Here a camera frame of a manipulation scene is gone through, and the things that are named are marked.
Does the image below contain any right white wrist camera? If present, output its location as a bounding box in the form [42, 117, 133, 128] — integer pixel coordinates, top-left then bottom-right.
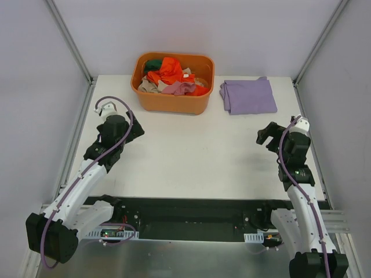
[289, 115, 310, 135]

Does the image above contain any beige t-shirt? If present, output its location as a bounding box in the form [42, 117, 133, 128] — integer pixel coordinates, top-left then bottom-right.
[137, 68, 209, 96]

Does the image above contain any pink t-shirt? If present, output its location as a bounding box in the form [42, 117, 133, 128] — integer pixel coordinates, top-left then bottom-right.
[162, 81, 196, 96]

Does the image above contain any orange t-shirt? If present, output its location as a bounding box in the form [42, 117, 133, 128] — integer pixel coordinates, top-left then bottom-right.
[146, 57, 210, 96]

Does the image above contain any dark green t-shirt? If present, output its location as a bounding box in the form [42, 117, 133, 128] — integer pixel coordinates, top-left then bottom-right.
[143, 59, 163, 74]

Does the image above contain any left white cable duct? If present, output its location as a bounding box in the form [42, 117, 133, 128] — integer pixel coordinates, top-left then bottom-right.
[84, 228, 139, 240]

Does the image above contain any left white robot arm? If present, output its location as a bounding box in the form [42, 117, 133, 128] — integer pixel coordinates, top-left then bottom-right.
[26, 110, 144, 264]

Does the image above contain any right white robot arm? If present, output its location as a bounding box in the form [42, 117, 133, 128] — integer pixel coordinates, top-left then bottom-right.
[256, 116, 349, 277]

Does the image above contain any aluminium frame post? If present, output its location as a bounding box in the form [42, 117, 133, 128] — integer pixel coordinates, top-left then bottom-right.
[44, 0, 93, 84]
[293, 0, 350, 87]

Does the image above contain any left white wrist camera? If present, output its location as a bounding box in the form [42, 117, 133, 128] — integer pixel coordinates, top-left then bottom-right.
[94, 101, 118, 122]

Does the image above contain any orange plastic basket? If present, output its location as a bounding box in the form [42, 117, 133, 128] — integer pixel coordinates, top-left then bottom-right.
[130, 52, 214, 115]

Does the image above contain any white cable duct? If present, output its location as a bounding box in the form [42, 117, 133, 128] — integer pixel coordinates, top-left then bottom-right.
[243, 232, 264, 244]
[84, 228, 139, 240]

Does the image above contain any folded purple t-shirt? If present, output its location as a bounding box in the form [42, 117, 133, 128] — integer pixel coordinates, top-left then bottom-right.
[219, 76, 278, 115]

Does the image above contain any aluminium frame rail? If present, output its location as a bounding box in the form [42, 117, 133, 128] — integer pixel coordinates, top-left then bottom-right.
[321, 210, 350, 233]

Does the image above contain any right aluminium frame post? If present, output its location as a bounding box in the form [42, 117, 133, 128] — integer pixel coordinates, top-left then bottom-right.
[293, 0, 350, 87]

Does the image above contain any right white cable duct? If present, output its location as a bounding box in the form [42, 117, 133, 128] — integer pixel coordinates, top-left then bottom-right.
[243, 232, 264, 244]

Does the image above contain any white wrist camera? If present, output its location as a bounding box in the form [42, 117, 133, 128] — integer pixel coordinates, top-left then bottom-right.
[94, 101, 118, 122]
[289, 115, 310, 135]

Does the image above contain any left aluminium frame post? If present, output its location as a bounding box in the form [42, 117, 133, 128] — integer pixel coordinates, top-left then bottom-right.
[44, 0, 93, 84]

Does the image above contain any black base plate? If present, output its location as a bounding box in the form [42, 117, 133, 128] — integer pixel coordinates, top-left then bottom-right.
[83, 196, 299, 242]

